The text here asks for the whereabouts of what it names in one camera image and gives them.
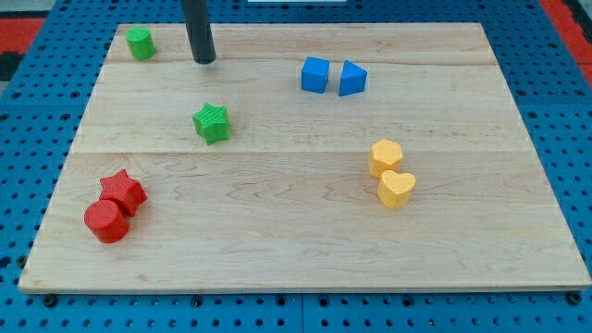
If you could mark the blue cube block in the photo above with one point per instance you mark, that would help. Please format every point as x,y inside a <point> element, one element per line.
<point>314,74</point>

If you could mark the light wooden board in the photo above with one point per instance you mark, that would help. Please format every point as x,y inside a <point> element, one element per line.
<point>287,203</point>

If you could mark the yellow hexagon block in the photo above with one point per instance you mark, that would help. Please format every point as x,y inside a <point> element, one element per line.
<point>384,155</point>

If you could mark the green star block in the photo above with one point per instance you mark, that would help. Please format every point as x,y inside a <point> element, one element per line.
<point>212,123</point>

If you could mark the yellow heart block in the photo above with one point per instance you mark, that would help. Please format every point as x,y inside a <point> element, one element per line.
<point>395,189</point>

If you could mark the blue triangular prism block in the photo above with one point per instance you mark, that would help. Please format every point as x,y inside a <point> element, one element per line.
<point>352,79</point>

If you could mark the red star block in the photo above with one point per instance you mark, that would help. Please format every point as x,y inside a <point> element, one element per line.
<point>126,192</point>

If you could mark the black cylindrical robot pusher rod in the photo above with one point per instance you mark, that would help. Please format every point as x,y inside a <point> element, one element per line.
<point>199,32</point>

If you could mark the red cylinder block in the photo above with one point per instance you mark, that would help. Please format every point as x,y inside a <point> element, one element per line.
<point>106,221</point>

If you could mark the green cylinder block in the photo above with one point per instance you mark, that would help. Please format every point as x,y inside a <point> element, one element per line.
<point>140,43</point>

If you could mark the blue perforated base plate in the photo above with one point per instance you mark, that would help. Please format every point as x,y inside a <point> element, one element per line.
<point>44,102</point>

